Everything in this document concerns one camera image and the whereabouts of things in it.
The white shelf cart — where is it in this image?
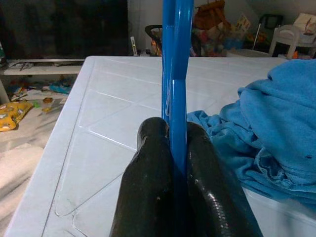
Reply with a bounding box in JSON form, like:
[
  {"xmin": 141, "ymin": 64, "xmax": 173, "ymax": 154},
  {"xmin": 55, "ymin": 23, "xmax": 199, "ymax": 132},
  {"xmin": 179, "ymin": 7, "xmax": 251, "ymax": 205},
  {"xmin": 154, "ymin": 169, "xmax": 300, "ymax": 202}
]
[{"xmin": 268, "ymin": 12, "xmax": 316, "ymax": 60}]

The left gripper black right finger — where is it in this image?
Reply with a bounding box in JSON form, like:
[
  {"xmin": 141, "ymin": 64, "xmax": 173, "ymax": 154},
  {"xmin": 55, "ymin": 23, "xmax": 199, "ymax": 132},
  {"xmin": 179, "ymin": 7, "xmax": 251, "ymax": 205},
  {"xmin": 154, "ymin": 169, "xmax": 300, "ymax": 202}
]
[{"xmin": 185, "ymin": 122, "xmax": 264, "ymax": 237}]

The white TV console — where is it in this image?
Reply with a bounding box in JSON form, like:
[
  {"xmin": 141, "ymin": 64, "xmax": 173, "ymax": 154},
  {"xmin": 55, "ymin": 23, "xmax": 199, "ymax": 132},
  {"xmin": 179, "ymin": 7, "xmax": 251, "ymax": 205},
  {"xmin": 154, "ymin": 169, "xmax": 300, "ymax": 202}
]
[{"xmin": 2, "ymin": 58, "xmax": 86, "ymax": 76}]

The light blue garment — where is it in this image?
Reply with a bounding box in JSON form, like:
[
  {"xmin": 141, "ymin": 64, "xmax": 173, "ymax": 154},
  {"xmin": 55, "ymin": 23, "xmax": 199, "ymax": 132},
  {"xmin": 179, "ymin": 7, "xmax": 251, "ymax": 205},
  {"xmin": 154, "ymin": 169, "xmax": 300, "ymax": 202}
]
[{"xmin": 187, "ymin": 59, "xmax": 316, "ymax": 206}]

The black television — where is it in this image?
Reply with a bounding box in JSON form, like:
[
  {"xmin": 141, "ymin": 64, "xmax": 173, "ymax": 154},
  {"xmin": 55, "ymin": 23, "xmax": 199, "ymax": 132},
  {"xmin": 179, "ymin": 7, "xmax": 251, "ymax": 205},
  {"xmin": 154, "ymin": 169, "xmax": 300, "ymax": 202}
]
[{"xmin": 0, "ymin": 0, "xmax": 129, "ymax": 60}]

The yellow toy mat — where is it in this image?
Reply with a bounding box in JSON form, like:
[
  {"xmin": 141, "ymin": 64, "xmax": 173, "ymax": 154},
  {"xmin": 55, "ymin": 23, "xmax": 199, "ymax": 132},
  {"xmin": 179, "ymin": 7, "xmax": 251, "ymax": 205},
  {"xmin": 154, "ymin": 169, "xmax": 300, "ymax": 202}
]
[{"xmin": 0, "ymin": 101, "xmax": 34, "ymax": 132}]

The black handled basket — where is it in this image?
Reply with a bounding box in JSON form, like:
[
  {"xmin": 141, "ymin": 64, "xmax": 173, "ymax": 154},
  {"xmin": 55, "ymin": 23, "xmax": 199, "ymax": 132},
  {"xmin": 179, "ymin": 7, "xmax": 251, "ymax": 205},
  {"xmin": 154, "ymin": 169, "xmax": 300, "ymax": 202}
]
[{"xmin": 145, "ymin": 24, "xmax": 163, "ymax": 57}]

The blue plastic hanger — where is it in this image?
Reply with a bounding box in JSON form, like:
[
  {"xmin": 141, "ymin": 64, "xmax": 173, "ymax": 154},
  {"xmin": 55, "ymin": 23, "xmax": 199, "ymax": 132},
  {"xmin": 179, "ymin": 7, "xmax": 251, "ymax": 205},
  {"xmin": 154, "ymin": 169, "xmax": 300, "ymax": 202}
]
[{"xmin": 160, "ymin": 0, "xmax": 194, "ymax": 237}]

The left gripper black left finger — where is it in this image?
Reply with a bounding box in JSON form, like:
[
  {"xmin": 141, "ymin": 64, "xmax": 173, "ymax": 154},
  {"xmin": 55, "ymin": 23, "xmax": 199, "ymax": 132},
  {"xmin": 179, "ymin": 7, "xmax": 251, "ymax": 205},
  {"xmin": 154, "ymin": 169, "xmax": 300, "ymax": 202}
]
[{"xmin": 110, "ymin": 117, "xmax": 182, "ymax": 237}]

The brown bag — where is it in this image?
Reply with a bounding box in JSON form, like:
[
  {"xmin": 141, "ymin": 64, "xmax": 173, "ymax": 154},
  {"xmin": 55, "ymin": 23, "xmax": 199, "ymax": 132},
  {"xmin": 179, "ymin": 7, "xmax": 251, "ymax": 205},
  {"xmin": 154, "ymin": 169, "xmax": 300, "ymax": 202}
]
[{"xmin": 194, "ymin": 0, "xmax": 232, "ymax": 30}]

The white folding table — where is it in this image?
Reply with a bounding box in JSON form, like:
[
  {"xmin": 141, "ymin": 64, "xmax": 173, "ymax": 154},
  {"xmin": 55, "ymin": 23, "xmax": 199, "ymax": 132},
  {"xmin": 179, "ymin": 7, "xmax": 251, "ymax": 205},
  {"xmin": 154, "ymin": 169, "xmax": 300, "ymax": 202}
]
[{"xmin": 14, "ymin": 55, "xmax": 316, "ymax": 237}]

